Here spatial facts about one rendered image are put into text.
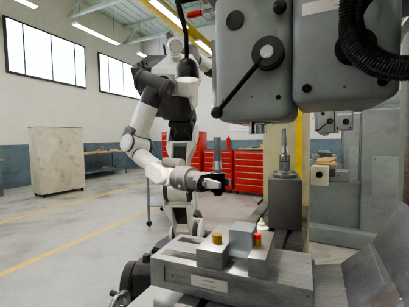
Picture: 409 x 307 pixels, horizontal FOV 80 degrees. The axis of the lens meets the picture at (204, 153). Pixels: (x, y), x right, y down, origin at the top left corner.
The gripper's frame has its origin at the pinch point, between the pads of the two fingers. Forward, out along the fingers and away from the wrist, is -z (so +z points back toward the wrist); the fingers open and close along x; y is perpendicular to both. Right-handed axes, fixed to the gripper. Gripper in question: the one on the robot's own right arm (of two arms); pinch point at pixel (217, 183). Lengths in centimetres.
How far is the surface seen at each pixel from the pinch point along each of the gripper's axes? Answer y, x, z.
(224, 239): 9.0, -16.9, -14.5
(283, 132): -16.2, 38.7, -6.1
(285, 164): -2.7, 37.9, -7.2
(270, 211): 13.4, 23.2, -7.3
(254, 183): 84, 405, 203
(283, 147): -9.8, 38.6, -6.1
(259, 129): -16.5, -1.8, -15.5
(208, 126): -64, 763, 617
